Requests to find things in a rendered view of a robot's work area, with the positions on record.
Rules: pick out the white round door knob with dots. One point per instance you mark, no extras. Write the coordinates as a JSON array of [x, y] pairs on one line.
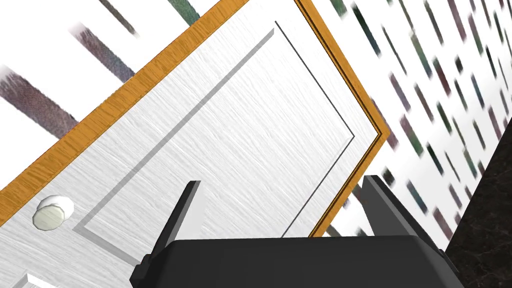
[[51, 214]]

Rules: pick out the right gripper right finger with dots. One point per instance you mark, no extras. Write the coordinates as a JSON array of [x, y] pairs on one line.
[[384, 212]]

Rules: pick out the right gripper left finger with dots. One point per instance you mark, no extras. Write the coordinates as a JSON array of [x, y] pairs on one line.
[[184, 216]]

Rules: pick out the white panelled door leaf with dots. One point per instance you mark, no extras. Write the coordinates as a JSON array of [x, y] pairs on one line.
[[240, 132]]

